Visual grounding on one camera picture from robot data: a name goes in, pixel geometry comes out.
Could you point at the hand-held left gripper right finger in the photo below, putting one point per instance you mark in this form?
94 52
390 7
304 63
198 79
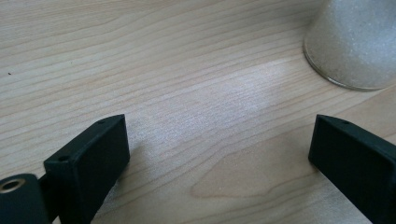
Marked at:
355 161

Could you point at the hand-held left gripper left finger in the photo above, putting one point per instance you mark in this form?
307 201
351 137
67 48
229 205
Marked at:
90 161

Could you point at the glass jar of white granules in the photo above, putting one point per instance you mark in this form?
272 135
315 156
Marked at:
351 40

